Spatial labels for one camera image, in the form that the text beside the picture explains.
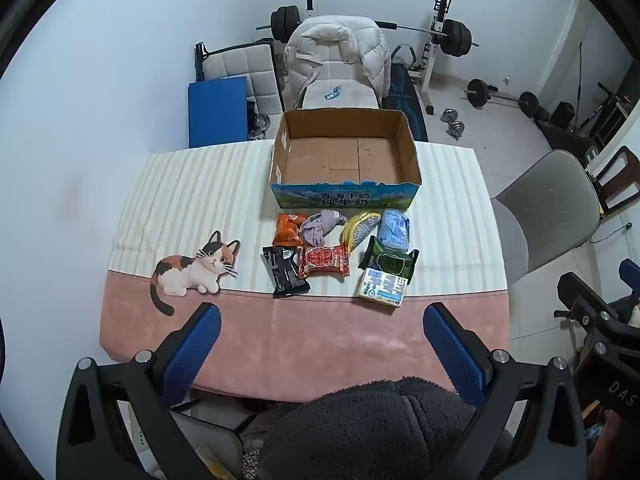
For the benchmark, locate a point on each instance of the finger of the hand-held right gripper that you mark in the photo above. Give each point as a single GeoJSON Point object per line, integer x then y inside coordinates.
{"type": "Point", "coordinates": [631, 277]}
{"type": "Point", "coordinates": [590, 305]}

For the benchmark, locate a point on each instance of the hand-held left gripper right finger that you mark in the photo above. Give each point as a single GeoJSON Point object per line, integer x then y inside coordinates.
{"type": "Point", "coordinates": [452, 355]}

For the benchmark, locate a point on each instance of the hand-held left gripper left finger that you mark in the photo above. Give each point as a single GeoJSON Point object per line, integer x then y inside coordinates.
{"type": "Point", "coordinates": [192, 355]}

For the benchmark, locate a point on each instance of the white tissue pack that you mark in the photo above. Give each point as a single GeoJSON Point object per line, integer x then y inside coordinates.
{"type": "Point", "coordinates": [382, 288]}

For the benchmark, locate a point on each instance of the green wet wipes pack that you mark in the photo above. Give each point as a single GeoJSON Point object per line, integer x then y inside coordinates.
{"type": "Point", "coordinates": [392, 260]}

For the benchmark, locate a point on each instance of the black snack packet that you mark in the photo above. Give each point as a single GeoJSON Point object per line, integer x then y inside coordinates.
{"type": "Point", "coordinates": [285, 272]}

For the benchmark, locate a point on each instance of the blue face mask pack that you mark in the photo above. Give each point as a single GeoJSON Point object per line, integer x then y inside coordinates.
{"type": "Point", "coordinates": [395, 230]}

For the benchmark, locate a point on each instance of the yellow snack packet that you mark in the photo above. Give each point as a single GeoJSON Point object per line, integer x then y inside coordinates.
{"type": "Point", "coordinates": [359, 230]}

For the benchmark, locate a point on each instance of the orange snack packet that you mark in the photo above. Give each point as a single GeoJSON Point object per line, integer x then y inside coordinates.
{"type": "Point", "coordinates": [287, 230]}

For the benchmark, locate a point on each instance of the red snack packet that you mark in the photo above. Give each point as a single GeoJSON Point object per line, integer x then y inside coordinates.
{"type": "Point", "coordinates": [324, 261]}

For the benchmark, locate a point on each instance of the purple cloth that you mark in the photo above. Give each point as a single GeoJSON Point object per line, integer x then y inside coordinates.
{"type": "Point", "coordinates": [320, 227]}

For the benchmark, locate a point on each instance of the cardboard box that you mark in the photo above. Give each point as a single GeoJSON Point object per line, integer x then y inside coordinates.
{"type": "Point", "coordinates": [340, 155]}

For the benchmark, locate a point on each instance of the person's right forearm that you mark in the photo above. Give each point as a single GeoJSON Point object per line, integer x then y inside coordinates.
{"type": "Point", "coordinates": [620, 447]}

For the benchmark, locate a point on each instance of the white stool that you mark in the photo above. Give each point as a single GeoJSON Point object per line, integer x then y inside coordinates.
{"type": "Point", "coordinates": [205, 440]}

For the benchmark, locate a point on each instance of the dark wooden chair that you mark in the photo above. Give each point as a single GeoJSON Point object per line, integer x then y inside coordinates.
{"type": "Point", "coordinates": [617, 175]}

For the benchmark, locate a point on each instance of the striped pink cat tablecloth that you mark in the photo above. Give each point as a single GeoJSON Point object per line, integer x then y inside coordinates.
{"type": "Point", "coordinates": [350, 340]}

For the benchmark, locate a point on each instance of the grey shell chair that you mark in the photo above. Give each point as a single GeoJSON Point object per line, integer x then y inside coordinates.
{"type": "Point", "coordinates": [545, 200]}

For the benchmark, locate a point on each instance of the person's dark fleece clothing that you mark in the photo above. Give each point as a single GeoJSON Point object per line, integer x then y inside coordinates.
{"type": "Point", "coordinates": [370, 435]}

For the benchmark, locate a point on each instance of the black speaker box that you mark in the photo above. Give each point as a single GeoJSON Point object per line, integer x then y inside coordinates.
{"type": "Point", "coordinates": [562, 115]}

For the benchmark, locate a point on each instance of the stack of weight plates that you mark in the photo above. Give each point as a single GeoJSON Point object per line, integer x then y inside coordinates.
{"type": "Point", "coordinates": [259, 127]}

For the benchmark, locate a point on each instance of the floor barbell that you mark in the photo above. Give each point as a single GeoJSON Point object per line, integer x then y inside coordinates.
{"type": "Point", "coordinates": [477, 92]}

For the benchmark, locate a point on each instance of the blue folded mat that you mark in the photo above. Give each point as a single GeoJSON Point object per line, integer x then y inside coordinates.
{"type": "Point", "coordinates": [217, 112]}

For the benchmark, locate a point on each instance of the black weight bench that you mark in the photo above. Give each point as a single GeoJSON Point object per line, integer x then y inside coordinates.
{"type": "Point", "coordinates": [407, 95]}

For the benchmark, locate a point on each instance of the white cushioned chair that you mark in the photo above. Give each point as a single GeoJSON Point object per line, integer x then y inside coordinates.
{"type": "Point", "coordinates": [350, 97]}

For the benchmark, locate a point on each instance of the small blue packet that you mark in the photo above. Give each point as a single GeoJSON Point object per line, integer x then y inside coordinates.
{"type": "Point", "coordinates": [332, 92]}

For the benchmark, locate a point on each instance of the white quilted folding chair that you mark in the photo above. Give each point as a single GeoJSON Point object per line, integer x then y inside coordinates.
{"type": "Point", "coordinates": [240, 62]}

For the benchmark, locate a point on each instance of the racked barbell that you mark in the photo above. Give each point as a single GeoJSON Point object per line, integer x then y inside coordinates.
{"type": "Point", "coordinates": [457, 35]}

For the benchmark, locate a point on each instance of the white down jacket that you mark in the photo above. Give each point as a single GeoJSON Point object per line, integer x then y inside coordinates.
{"type": "Point", "coordinates": [330, 50]}

